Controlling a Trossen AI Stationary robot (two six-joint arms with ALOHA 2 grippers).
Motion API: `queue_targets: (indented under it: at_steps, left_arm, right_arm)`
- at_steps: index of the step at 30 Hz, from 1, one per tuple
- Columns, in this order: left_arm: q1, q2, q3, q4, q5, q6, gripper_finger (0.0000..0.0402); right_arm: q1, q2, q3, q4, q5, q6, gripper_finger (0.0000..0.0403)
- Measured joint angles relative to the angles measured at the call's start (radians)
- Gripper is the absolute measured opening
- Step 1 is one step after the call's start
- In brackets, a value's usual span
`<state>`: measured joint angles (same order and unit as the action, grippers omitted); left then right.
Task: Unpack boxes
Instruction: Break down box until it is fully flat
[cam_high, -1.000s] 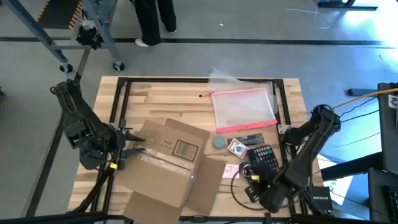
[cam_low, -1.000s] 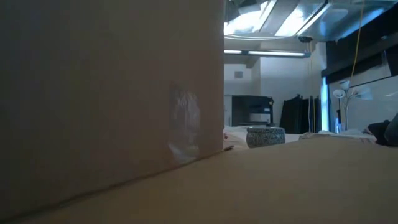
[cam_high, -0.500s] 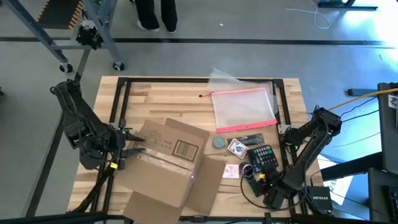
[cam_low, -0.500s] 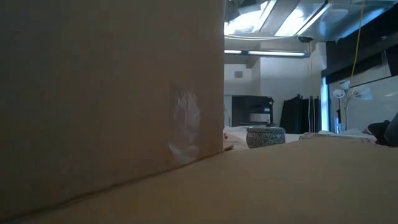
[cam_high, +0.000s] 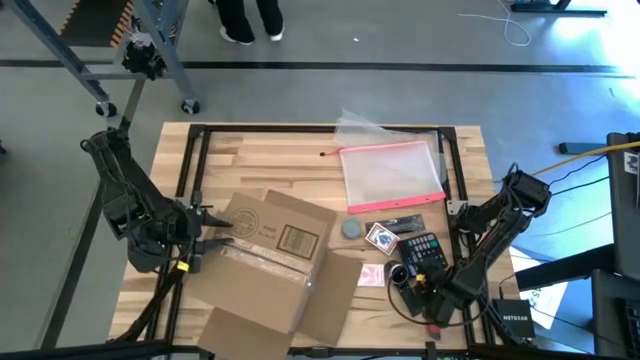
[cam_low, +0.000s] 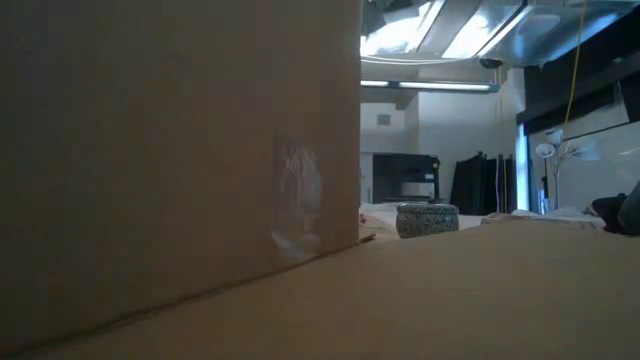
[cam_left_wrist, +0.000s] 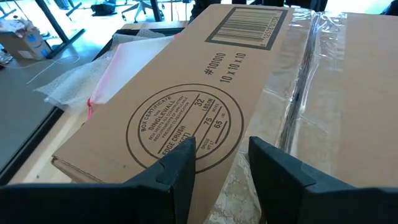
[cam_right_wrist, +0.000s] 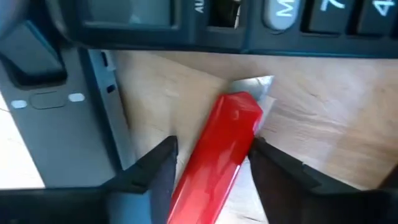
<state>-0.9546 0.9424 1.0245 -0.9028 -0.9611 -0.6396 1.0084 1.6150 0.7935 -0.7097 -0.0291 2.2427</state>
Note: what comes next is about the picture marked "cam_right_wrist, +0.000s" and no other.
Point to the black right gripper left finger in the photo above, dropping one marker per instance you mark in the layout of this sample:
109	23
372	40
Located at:
62	207

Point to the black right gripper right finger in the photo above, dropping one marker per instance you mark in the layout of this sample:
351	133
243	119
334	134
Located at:
311	202

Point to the red box cutter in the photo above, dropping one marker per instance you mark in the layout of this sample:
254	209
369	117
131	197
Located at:
217	155

